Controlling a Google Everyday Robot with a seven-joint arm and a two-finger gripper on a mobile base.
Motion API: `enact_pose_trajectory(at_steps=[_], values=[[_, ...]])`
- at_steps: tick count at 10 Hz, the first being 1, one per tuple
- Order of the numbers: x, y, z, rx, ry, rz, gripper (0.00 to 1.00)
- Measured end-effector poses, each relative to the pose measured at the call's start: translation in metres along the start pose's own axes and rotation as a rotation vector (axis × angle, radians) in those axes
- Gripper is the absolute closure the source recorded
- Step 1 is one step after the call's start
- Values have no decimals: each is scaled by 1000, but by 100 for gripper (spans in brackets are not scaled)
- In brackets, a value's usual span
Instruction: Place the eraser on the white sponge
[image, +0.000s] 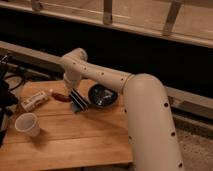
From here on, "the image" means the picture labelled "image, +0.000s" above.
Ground white paper cup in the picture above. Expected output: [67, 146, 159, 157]
[15, 113, 40, 137]

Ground black bowl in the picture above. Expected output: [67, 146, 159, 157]
[88, 84, 118, 108]

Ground wooden board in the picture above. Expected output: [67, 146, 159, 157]
[0, 78, 134, 171]

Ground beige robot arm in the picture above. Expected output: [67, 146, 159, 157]
[60, 48, 185, 171]

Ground black equipment at left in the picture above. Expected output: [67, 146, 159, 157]
[0, 55, 18, 147]

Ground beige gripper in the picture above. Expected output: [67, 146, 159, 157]
[63, 73, 89, 111]

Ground brown sausage-shaped eraser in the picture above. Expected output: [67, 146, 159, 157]
[49, 89, 71, 102]

